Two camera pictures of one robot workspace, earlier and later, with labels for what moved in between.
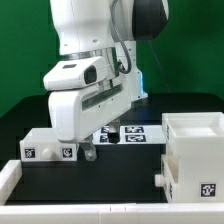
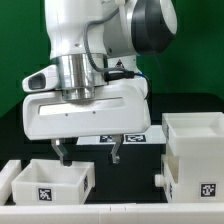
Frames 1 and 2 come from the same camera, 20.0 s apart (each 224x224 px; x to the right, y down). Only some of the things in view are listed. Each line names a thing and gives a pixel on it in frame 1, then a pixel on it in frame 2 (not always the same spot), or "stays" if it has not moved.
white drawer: (41, 145) → (48, 182)
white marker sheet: (144, 134) stays
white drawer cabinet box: (197, 140) stays
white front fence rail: (113, 213) stays
